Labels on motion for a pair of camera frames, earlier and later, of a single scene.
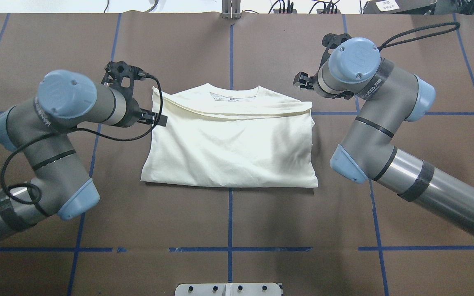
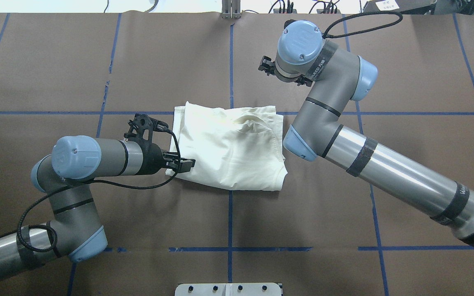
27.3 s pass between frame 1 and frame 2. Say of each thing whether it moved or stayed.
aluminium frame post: stayed
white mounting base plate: stayed
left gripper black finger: moved
